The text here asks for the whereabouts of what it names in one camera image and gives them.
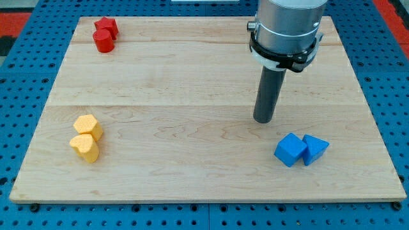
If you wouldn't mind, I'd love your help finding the red cylinder block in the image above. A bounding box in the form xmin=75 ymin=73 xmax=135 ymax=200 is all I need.
xmin=93 ymin=29 xmax=114 ymax=53

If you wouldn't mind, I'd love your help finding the blue cube block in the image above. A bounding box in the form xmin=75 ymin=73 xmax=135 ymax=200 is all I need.
xmin=274 ymin=133 xmax=307 ymax=167

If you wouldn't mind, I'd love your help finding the yellow heart block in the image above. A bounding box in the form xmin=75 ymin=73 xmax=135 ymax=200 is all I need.
xmin=69 ymin=134 xmax=99 ymax=163

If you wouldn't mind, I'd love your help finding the black and white mounting ring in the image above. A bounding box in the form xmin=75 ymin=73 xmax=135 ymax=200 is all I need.
xmin=249 ymin=31 xmax=324 ymax=73

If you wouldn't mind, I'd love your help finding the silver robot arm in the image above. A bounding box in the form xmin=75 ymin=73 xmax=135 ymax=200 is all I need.
xmin=247 ymin=0 xmax=327 ymax=54

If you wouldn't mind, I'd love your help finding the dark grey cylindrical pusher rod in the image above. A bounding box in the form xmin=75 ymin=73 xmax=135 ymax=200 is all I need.
xmin=253 ymin=66 xmax=286 ymax=123

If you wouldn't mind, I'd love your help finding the red star block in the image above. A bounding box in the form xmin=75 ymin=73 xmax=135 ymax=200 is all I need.
xmin=94 ymin=17 xmax=119 ymax=40

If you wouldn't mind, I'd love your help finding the light wooden board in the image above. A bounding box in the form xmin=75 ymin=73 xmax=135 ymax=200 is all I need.
xmin=10 ymin=17 xmax=406 ymax=204

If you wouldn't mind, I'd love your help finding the yellow hexagon block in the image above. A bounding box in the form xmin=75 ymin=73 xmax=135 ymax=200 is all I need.
xmin=73 ymin=114 xmax=104 ymax=142

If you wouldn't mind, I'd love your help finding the blue triangle block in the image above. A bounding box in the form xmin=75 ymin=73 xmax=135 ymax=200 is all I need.
xmin=302 ymin=134 xmax=330 ymax=165

